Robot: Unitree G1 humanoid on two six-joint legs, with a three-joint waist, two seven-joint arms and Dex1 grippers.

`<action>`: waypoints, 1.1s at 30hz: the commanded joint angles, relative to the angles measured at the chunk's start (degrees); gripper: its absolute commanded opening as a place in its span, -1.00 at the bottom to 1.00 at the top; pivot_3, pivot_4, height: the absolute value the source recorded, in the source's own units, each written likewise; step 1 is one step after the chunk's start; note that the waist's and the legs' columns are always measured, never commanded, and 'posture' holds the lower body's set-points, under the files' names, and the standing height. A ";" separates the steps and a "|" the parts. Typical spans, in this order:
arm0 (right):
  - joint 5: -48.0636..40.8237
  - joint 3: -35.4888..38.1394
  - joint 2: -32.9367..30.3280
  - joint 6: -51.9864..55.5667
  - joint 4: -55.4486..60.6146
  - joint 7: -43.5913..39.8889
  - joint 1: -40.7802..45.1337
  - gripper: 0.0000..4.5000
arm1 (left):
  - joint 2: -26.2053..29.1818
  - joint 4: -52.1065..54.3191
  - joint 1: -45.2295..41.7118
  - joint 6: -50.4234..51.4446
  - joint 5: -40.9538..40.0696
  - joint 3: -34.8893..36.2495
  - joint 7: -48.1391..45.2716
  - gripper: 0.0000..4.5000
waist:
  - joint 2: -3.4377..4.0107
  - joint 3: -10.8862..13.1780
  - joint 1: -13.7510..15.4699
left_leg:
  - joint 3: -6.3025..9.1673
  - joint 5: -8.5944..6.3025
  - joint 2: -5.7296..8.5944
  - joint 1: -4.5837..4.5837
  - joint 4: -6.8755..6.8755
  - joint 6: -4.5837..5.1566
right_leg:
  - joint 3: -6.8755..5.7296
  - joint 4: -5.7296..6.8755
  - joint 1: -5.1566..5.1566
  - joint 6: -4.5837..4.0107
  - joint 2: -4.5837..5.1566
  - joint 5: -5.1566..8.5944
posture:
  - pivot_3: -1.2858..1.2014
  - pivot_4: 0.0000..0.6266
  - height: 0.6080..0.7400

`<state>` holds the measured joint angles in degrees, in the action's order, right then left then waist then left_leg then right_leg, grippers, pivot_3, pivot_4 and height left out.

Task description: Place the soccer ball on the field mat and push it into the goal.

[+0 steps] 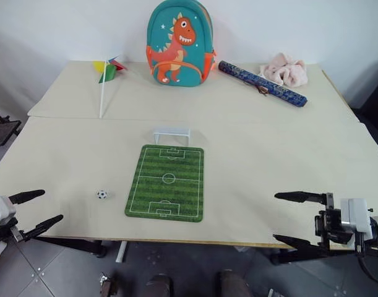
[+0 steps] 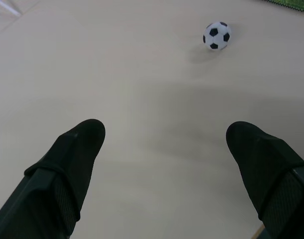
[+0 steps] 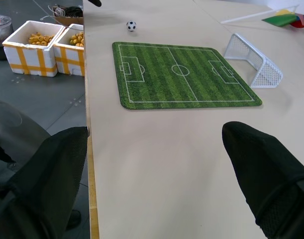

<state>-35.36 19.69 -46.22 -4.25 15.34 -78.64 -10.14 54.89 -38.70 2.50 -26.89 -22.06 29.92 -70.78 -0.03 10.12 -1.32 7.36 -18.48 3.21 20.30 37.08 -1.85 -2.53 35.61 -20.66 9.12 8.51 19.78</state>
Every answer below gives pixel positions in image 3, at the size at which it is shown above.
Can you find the yellow toy bananas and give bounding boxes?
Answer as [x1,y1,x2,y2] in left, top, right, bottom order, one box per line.
[28,32,55,46]
[69,31,85,48]

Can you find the white miniature goal net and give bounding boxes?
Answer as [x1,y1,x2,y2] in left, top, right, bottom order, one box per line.
[223,33,284,89]

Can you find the colourful paper pinwheel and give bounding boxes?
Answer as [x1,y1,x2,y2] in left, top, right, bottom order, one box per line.
[220,4,304,29]

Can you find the dark round pot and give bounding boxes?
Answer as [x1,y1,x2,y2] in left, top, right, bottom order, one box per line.
[0,13,14,61]

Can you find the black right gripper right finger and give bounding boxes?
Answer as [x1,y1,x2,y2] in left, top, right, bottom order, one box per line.
[221,121,304,239]

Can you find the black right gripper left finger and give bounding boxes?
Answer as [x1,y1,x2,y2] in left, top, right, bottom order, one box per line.
[0,126,89,239]

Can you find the brown cardboard box with cables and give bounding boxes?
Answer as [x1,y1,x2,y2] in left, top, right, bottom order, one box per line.
[48,5,84,26]

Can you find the white foam box yellow tape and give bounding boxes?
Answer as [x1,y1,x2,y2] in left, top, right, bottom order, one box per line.
[2,20,66,77]
[53,23,86,77]

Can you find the green soccer field mat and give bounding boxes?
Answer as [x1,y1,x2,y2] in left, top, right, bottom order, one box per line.
[111,41,263,110]

